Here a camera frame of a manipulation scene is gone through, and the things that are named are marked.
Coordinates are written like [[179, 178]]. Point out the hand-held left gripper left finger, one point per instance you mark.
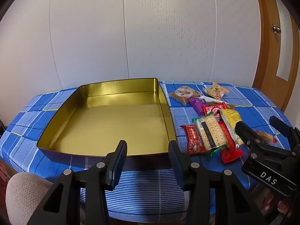
[[117, 164]]

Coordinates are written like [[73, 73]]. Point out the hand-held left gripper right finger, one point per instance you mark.
[[176, 166]]

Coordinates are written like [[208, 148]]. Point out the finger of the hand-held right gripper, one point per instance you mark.
[[243, 131], [279, 124]]

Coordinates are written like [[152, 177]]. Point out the yellow snack packet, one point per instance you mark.
[[230, 117]]

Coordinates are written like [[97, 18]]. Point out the green-edged cracker packet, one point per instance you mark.
[[211, 131]]

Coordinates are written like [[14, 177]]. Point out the red and white roll packet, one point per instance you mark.
[[212, 109]]

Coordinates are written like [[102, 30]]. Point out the gold tin box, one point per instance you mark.
[[105, 126]]

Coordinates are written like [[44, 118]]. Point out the person's right hand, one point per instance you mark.
[[281, 207]]

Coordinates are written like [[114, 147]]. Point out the sausage bread packet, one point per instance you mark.
[[266, 137]]

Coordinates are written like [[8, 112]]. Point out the bright red snack packet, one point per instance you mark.
[[230, 155]]

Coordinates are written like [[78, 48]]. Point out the dark red patterned packet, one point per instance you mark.
[[193, 139]]

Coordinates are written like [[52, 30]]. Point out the blue plaid tablecloth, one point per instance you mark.
[[145, 180]]

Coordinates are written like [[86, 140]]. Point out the white and brown long sachet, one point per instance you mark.
[[211, 99]]

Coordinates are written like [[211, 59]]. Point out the orange clear cracker packet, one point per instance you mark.
[[214, 91]]

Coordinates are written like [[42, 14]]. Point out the purple snack packet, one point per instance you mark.
[[196, 104]]

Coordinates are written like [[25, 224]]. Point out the tan cartoon snack packet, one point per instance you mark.
[[184, 93]]

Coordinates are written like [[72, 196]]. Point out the wooden door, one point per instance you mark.
[[264, 51]]

